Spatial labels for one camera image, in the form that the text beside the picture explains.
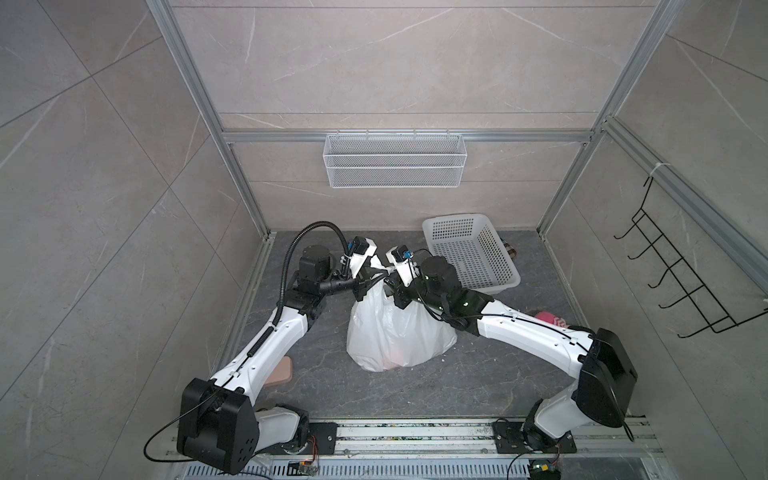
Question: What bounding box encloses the black wire hook rack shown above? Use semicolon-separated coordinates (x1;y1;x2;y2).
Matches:
613;176;767;339

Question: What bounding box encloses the aluminium mounting rail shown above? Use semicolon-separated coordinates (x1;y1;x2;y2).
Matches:
237;417;677;479

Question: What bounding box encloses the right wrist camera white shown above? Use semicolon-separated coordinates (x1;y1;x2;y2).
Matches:
386;245;416;287

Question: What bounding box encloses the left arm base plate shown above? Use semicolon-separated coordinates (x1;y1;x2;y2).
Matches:
261;422;339;455

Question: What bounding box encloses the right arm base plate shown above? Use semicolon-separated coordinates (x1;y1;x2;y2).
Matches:
491;418;577;454

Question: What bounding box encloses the pink striped doll black hair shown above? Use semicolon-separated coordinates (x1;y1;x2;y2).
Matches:
535;311;568;328

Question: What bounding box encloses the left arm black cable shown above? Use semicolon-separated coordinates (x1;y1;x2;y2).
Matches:
142;220;350;464

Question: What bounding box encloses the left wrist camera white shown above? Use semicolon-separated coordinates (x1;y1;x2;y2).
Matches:
346;236;377;278

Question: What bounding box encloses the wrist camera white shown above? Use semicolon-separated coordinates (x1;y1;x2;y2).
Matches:
346;236;377;278
386;245;416;287

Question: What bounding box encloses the white plastic bag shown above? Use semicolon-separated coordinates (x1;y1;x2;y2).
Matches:
346;281;457;372

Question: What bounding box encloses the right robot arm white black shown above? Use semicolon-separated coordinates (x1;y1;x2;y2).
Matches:
385;252;638;451

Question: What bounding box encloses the pink rectangular block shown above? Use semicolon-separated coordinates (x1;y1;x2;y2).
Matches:
264;356;293;387

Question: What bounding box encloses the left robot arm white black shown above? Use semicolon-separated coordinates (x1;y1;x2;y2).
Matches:
177;237;383;474

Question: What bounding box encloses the brown striped small object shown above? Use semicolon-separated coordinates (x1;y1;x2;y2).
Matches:
504;242;517;259

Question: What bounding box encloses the white wire mesh wall basket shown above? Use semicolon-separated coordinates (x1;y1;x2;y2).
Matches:
322;133;468;189

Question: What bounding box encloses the white perforated plastic tray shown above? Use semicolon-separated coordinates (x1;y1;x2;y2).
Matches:
422;214;521;295

